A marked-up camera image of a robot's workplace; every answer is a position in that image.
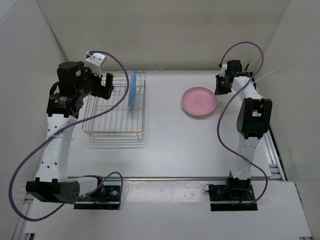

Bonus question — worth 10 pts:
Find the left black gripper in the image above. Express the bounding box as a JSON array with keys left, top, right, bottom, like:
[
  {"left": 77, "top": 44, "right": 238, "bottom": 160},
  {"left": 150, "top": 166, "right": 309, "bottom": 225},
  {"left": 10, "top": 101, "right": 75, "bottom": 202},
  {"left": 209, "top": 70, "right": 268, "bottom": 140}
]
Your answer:
[{"left": 75, "top": 61, "right": 114, "bottom": 100}]

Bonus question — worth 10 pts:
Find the pink plate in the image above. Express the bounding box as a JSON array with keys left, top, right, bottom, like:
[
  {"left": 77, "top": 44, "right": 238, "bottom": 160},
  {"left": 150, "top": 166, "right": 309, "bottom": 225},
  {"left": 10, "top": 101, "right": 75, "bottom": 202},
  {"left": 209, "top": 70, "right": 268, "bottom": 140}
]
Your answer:
[{"left": 181, "top": 86, "right": 218, "bottom": 107}]

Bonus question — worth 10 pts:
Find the cream plate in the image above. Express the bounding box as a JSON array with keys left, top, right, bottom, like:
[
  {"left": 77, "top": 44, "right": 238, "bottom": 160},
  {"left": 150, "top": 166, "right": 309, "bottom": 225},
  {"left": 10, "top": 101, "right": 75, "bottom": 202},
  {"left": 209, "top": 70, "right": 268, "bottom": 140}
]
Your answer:
[{"left": 181, "top": 104, "right": 216, "bottom": 117}]

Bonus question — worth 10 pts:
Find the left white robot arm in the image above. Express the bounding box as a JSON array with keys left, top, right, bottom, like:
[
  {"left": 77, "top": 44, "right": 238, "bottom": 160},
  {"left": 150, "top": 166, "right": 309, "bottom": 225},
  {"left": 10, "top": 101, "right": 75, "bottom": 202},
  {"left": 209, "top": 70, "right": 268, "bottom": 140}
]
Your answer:
[{"left": 26, "top": 56, "right": 114, "bottom": 204}]

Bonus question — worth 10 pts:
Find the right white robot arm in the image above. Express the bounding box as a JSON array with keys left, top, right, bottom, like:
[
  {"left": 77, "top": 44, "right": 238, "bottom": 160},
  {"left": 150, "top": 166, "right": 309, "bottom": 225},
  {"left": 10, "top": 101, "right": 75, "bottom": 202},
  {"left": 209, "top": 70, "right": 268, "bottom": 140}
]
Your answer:
[{"left": 214, "top": 60, "right": 273, "bottom": 200}]

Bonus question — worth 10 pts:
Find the blue plate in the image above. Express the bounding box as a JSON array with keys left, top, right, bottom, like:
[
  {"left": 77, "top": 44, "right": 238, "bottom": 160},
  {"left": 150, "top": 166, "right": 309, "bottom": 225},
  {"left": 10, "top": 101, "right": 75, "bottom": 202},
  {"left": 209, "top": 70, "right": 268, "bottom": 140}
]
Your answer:
[{"left": 128, "top": 71, "right": 137, "bottom": 108}]

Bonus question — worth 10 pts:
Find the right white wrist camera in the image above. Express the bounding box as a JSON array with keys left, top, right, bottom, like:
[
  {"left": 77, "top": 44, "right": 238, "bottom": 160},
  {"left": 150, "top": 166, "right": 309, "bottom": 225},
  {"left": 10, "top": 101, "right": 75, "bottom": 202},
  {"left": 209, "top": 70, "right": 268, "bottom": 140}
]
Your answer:
[{"left": 218, "top": 63, "right": 228, "bottom": 77}]

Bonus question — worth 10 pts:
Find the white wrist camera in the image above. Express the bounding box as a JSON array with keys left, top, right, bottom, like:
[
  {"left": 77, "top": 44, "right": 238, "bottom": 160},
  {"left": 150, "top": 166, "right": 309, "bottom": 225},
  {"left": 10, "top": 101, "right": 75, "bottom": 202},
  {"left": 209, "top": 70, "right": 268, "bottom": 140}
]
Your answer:
[
  {"left": 84, "top": 51, "right": 106, "bottom": 78},
  {"left": 218, "top": 63, "right": 228, "bottom": 77}
]

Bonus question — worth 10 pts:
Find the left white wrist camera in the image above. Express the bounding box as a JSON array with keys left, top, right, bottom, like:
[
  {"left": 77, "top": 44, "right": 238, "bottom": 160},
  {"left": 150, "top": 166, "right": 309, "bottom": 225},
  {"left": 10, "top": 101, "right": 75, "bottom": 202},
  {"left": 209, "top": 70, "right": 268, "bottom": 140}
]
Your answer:
[{"left": 84, "top": 51, "right": 106, "bottom": 78}]

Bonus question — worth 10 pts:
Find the metal wire dish rack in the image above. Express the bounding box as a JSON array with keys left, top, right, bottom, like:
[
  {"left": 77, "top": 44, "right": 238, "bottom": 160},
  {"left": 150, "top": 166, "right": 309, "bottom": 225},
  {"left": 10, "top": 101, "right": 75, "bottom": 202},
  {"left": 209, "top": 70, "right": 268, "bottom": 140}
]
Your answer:
[{"left": 81, "top": 71, "right": 146, "bottom": 141}]

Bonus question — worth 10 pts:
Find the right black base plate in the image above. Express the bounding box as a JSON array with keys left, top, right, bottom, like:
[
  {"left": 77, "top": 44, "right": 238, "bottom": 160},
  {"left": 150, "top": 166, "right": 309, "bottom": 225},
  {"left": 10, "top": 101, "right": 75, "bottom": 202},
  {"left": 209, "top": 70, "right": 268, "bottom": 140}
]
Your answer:
[{"left": 202, "top": 184, "right": 258, "bottom": 212}]

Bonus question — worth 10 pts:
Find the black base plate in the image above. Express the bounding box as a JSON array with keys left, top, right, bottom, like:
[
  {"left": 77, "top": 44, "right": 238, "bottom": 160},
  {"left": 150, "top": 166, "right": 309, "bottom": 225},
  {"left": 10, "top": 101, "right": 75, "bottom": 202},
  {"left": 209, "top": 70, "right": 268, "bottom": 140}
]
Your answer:
[
  {"left": 73, "top": 185, "right": 121, "bottom": 211},
  {"left": 202, "top": 184, "right": 258, "bottom": 212}
]

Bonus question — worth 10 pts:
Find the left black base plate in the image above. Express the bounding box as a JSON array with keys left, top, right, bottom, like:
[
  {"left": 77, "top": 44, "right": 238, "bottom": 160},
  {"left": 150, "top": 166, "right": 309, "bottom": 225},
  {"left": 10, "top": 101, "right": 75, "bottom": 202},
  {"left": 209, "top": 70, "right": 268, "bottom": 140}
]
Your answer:
[{"left": 73, "top": 185, "right": 121, "bottom": 211}]

